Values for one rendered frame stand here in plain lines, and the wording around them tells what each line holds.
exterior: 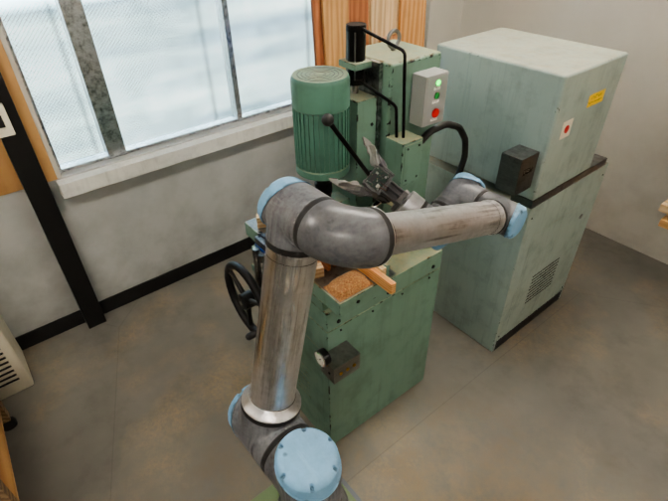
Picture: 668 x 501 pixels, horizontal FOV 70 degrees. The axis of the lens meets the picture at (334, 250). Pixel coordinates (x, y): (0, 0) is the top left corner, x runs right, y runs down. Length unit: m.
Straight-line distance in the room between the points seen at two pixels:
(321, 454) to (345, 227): 0.56
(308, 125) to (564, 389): 1.80
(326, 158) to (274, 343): 0.65
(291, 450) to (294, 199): 0.58
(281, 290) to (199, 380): 1.61
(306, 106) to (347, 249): 0.67
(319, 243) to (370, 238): 0.09
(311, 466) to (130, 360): 1.74
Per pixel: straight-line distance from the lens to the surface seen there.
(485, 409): 2.44
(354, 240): 0.84
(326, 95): 1.41
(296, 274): 0.96
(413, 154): 1.57
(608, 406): 2.66
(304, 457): 1.17
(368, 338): 1.87
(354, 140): 1.56
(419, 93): 1.57
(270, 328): 1.05
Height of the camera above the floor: 1.93
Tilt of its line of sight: 37 degrees down
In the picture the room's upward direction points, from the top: 1 degrees counter-clockwise
